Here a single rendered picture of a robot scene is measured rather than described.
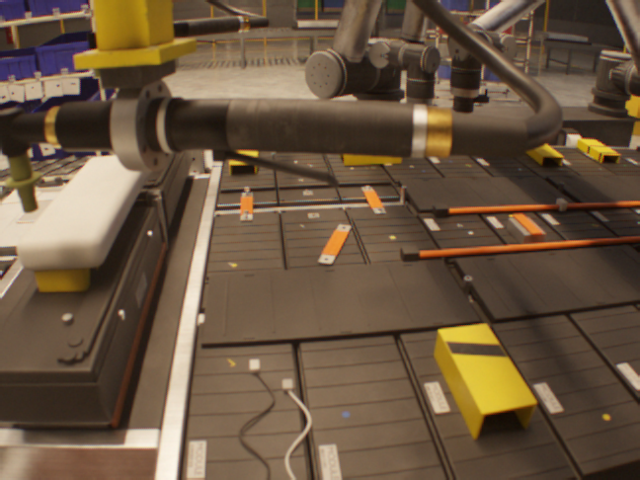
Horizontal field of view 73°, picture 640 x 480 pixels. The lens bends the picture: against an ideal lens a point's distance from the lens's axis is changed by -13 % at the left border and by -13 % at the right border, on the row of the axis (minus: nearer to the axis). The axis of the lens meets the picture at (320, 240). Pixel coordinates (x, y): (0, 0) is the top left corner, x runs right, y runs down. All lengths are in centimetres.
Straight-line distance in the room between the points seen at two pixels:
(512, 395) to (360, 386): 19
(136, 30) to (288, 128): 15
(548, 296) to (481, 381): 29
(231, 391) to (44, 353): 23
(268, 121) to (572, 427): 49
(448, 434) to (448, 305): 25
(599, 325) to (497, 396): 30
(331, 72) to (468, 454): 158
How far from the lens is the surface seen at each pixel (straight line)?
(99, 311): 62
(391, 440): 57
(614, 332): 82
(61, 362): 57
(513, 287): 84
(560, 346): 75
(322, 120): 39
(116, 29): 43
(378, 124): 39
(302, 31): 1028
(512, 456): 58
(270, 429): 58
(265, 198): 116
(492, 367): 61
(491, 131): 40
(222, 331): 71
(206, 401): 62
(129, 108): 42
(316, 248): 91
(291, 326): 71
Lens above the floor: 145
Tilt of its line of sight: 28 degrees down
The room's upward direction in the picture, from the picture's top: straight up
